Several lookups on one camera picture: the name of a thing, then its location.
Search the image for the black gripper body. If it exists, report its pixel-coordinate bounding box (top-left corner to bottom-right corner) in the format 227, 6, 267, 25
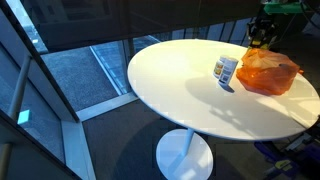
247, 14, 280, 38

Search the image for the white bottle with dark label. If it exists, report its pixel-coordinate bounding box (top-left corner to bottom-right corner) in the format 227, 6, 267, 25
217, 57, 240, 87

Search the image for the orange plastic bowl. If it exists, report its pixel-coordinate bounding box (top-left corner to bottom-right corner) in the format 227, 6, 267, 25
235, 47, 304, 97

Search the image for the purple clamp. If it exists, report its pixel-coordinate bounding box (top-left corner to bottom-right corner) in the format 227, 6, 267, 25
253, 139, 303, 180

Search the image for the grey metal railing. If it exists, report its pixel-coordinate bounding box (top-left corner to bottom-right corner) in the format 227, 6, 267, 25
0, 54, 33, 180

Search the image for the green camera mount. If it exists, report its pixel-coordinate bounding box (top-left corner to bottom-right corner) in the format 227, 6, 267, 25
262, 0, 309, 15

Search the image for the white table pedestal base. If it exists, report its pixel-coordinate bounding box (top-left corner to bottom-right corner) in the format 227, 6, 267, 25
155, 127, 214, 180

